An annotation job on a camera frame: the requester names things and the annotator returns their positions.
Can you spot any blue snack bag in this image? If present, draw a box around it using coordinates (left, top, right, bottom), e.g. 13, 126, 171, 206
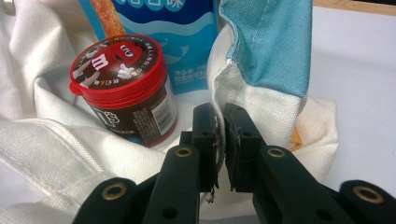
78, 0, 219, 96

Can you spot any red-lidded candy jar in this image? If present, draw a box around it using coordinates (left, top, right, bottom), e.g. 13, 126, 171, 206
68, 34, 179, 148

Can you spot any white canvas tote bag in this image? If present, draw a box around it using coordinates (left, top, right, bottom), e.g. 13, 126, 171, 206
0, 0, 339, 224

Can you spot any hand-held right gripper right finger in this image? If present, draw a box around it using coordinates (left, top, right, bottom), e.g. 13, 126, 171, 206
223, 102, 267, 192

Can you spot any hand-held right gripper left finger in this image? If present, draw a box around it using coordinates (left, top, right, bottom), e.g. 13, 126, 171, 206
191, 102, 220, 194

